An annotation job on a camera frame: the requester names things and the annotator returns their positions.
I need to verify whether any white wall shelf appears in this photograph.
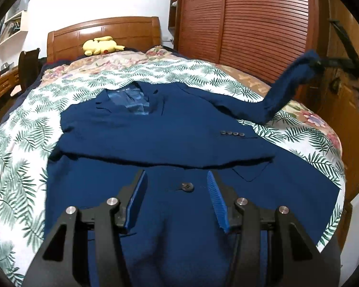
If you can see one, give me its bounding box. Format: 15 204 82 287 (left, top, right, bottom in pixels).
0 0 30 45

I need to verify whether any wooden headboard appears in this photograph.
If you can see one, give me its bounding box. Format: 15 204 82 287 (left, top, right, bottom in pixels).
47 16 161 63

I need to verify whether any palm leaf print bedsheet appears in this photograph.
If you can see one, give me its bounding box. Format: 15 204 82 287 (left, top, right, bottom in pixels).
0 62 346 286

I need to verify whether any dark wooden chair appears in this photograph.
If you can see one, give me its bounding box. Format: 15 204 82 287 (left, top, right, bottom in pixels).
10 48 40 97

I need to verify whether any navy blue suit jacket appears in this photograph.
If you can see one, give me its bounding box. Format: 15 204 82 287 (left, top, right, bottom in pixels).
45 52 339 286

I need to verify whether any wooden desk cabinet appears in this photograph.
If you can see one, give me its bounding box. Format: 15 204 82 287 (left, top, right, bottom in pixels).
0 67 19 97

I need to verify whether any yellow plush toy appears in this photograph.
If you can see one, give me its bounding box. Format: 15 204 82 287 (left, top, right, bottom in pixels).
83 36 125 56

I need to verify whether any wooden louvered wardrobe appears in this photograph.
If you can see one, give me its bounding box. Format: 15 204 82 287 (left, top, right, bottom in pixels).
172 0 328 83

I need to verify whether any wooden door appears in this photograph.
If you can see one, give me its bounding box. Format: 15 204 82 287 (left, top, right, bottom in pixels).
315 0 359 249

